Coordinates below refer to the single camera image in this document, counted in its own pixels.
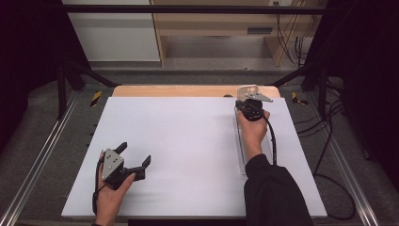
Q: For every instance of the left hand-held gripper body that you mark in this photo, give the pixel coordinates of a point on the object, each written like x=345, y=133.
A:
x=113, y=164

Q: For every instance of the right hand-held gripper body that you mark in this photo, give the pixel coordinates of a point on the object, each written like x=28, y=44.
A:
x=252, y=109

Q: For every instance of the clear plastic tray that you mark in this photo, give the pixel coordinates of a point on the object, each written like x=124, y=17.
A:
x=241, y=147

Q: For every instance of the person's right hand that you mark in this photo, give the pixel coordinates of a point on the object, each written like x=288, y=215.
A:
x=254, y=135

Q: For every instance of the person's left hand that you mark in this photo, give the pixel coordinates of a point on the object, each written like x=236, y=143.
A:
x=109, y=201

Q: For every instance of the white table board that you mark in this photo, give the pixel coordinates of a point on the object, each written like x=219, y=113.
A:
x=188, y=141

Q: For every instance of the wooden table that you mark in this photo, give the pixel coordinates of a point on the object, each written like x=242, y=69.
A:
x=175, y=91

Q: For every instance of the light wooden desk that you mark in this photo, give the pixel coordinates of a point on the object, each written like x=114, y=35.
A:
x=213, y=23

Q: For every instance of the white cabinet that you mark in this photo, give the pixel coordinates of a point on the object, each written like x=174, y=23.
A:
x=116, y=37

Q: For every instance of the dark curtain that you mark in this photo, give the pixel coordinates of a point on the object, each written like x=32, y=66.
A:
x=370, y=78
x=28, y=62

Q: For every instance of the black frame strut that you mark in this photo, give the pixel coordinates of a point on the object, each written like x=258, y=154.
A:
x=295, y=75
x=91, y=75

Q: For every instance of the aluminium rail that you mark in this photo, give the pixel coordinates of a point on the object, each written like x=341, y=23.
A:
x=351, y=169
x=34, y=166

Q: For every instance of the black horizontal frame bar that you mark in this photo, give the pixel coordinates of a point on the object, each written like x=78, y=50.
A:
x=188, y=9

